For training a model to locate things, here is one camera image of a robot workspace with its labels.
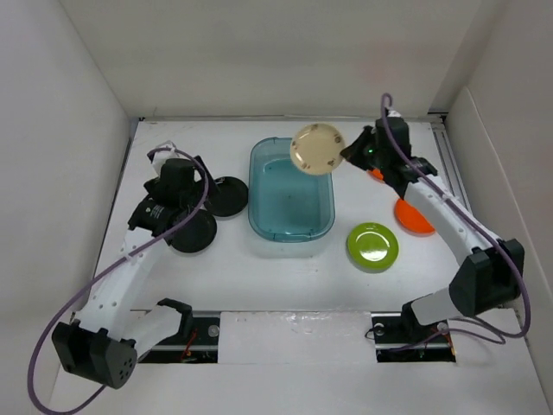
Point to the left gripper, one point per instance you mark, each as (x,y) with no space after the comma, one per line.
(199,187)

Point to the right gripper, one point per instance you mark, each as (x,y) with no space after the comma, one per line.
(353,153)

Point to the beige plate with small motifs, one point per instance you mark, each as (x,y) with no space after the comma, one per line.
(316,149)

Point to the green plate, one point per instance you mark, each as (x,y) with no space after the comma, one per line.
(372,246)

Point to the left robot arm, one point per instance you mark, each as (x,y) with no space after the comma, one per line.
(103,345)

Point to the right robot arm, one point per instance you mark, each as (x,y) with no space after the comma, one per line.
(490,268)

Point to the black plate near bin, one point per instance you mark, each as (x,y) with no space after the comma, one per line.
(228,198)

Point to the teal transparent plastic bin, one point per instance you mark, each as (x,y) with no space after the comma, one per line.
(286,205)

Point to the orange plate far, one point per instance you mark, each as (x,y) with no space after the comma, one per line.
(376,175)

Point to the orange plate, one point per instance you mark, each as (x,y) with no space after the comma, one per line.
(410,219)
(376,175)

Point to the black plate front left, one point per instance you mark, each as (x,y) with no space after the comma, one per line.
(197,235)

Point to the orange plate near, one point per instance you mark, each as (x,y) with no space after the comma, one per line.
(410,219)

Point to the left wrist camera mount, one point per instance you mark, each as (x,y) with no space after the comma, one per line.
(161,154)

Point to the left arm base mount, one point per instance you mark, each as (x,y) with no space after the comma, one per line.
(200,346)

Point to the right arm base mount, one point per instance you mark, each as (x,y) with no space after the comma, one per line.
(394,343)

